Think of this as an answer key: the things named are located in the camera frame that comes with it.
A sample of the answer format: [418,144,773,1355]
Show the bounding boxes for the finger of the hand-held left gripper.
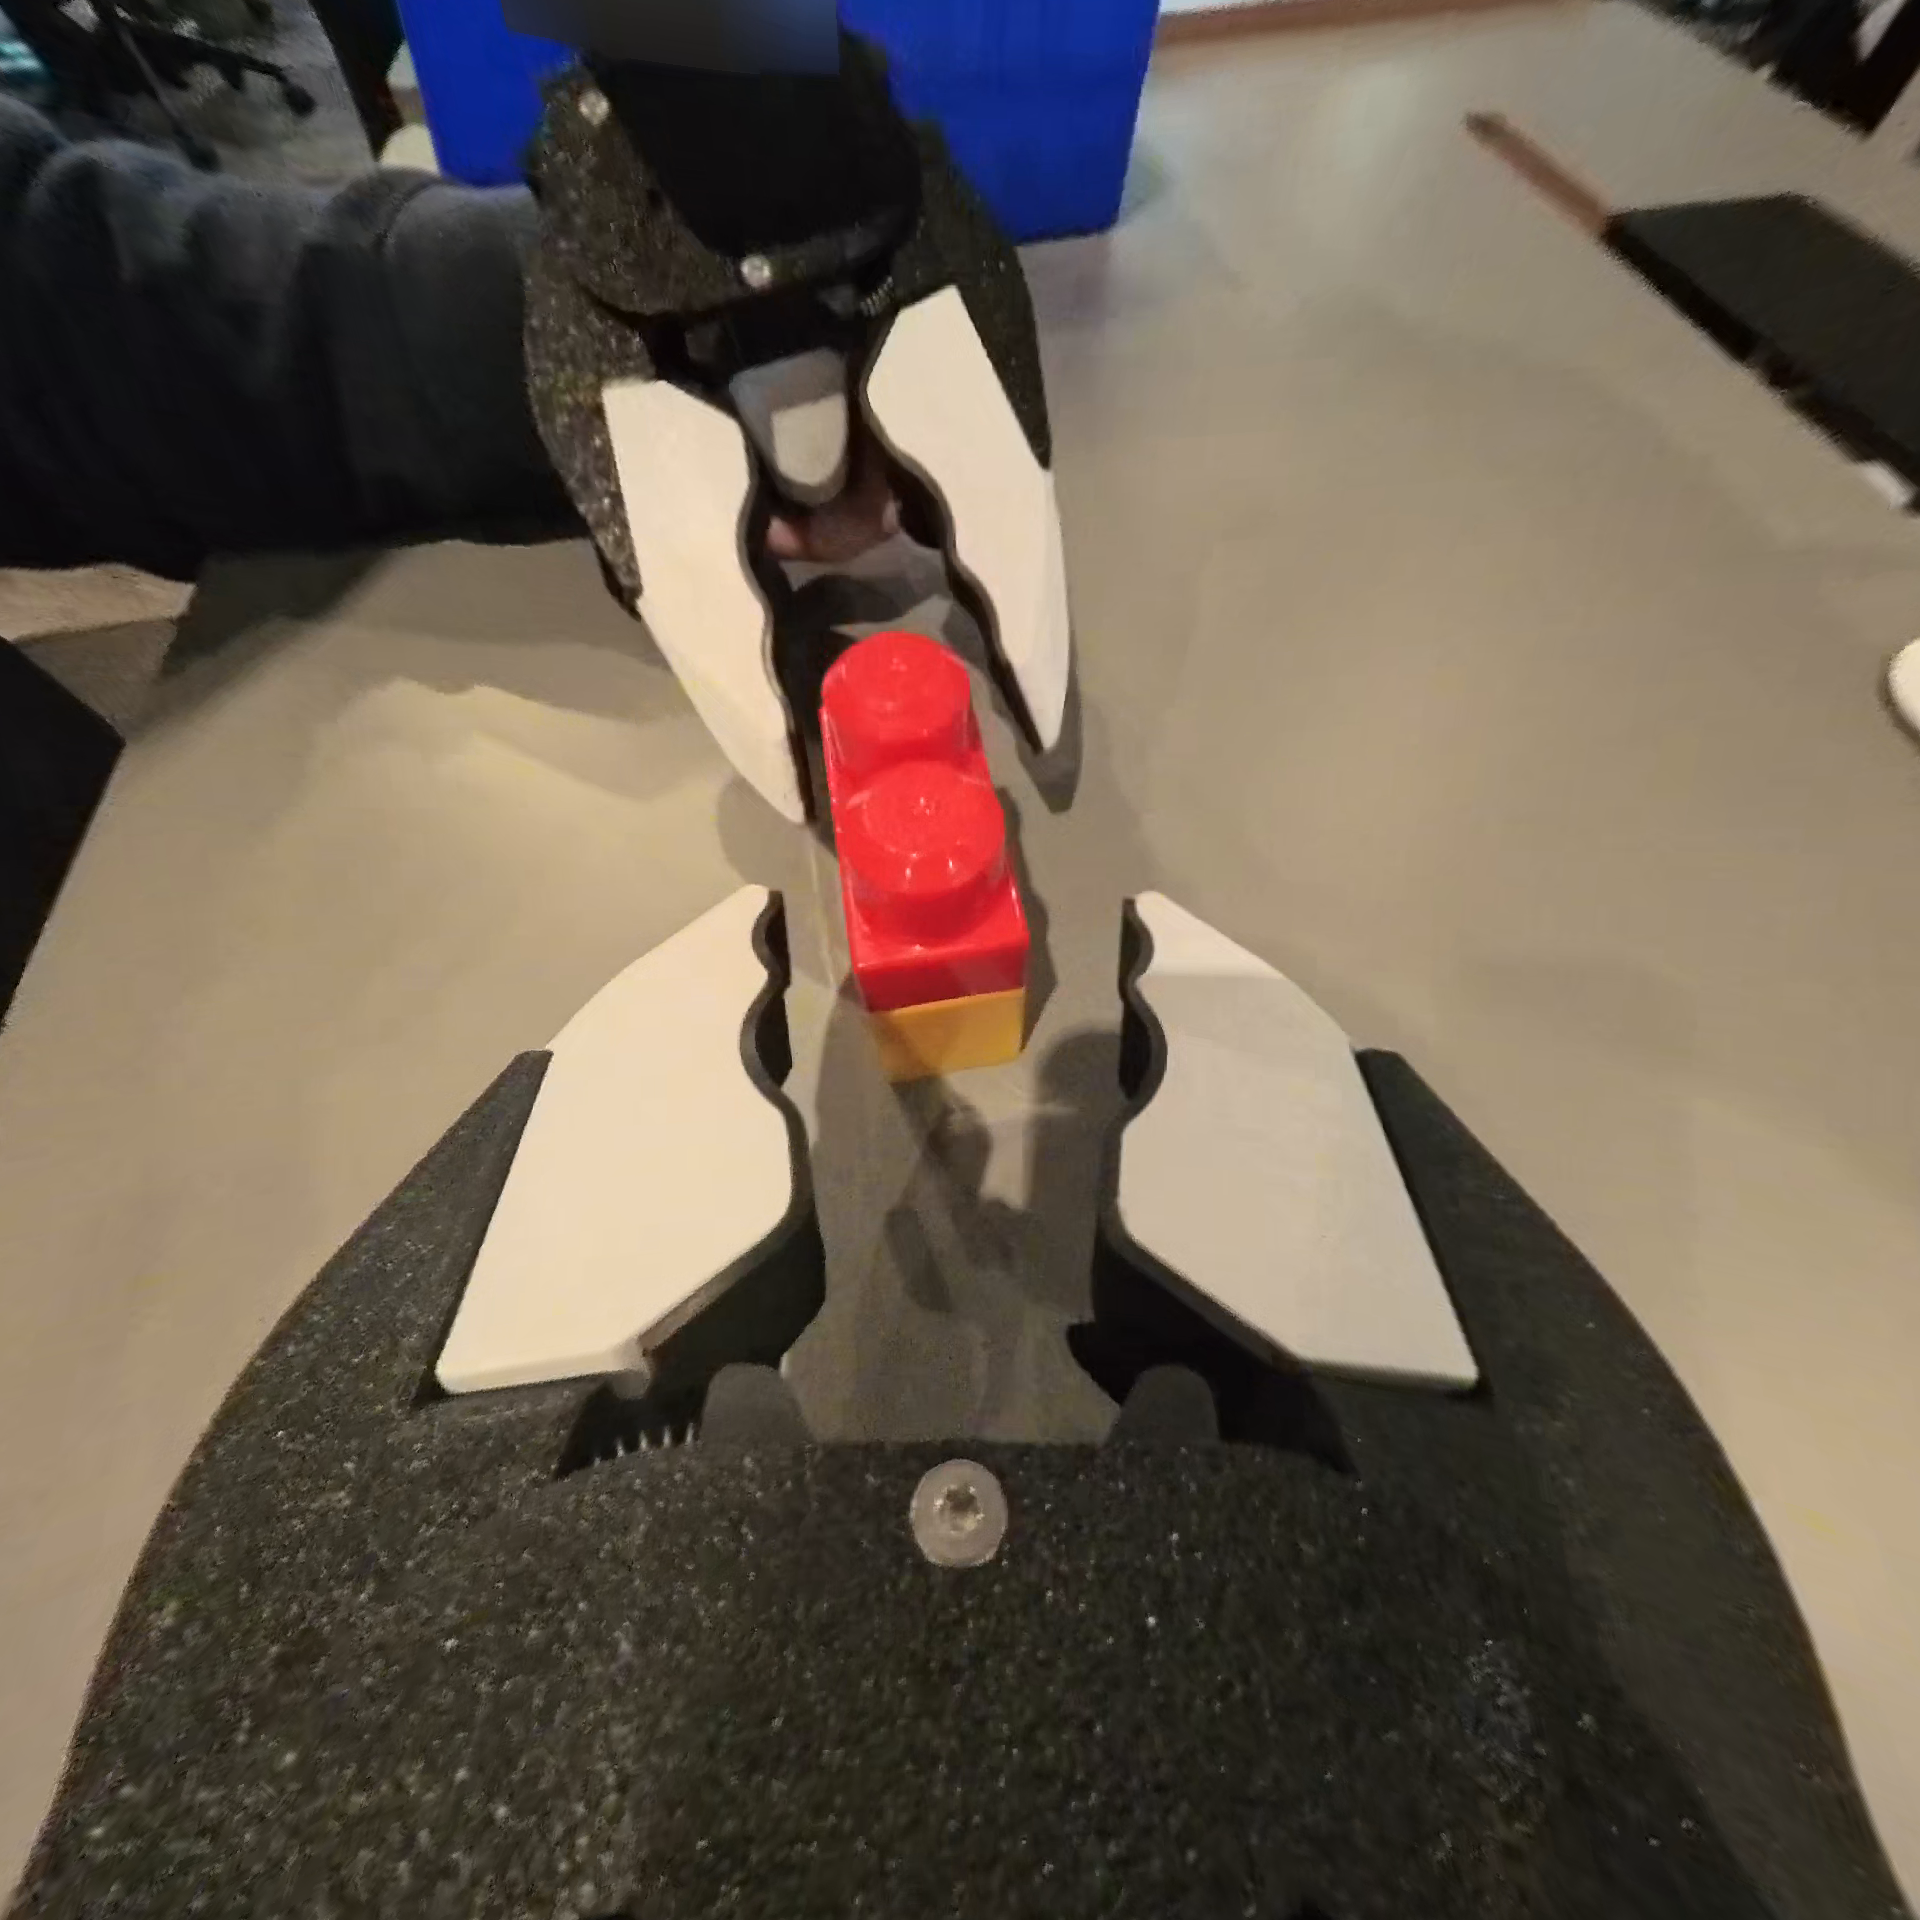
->
[862,287,1076,754]
[599,376,823,828]

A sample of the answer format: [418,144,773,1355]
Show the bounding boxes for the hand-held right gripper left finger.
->
[434,884,826,1392]

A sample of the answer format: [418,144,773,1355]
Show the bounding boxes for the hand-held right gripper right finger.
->
[1102,892,1481,1391]

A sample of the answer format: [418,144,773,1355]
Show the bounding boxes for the blue plastic bin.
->
[396,0,1166,246]

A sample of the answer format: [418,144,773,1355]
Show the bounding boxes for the red and yellow toy brick model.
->
[815,631,1037,1086]

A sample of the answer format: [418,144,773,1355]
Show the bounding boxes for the person's left forearm dark sleeve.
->
[0,96,590,586]

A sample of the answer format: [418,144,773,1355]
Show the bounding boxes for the person's left hand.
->
[767,496,905,568]

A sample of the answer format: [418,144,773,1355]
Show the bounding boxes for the thin wooden strip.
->
[1463,111,1618,243]

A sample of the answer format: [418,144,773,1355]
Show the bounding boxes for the dark furniture edge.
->
[0,635,125,1024]

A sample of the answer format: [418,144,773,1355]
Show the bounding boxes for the black flat panel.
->
[1602,193,1920,515]

